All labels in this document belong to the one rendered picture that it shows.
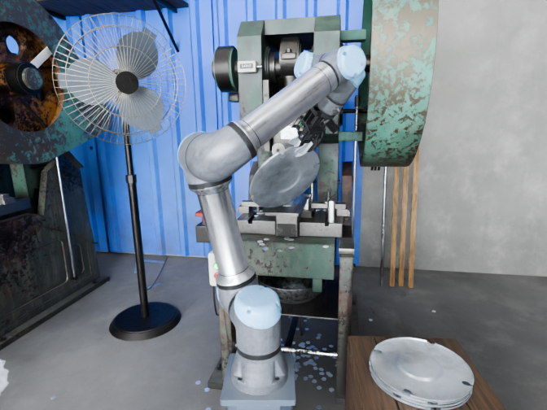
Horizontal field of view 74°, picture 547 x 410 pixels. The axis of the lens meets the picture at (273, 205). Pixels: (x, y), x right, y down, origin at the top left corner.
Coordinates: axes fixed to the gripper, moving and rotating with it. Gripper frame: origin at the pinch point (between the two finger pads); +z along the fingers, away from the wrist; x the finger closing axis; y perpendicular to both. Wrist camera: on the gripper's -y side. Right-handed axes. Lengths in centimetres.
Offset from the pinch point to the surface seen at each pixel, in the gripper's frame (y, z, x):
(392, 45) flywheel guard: -10.1, -42.3, -2.2
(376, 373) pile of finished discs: 7, 16, 72
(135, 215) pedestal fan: 22, 96, -45
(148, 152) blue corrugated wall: -28, 146, -130
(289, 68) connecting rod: -15.2, -7.7, -36.1
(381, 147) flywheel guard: -21.6, -14.2, 12.7
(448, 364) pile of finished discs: -13, 8, 81
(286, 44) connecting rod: -14.7, -13.5, -43.1
